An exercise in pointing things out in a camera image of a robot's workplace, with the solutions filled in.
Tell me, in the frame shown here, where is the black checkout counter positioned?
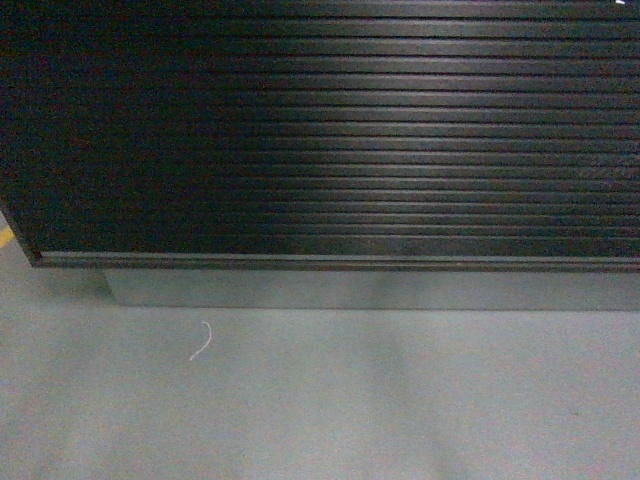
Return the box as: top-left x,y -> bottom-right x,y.
1,1 -> 639,311

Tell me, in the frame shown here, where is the white string scrap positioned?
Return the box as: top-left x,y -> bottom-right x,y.
189,320 -> 213,362

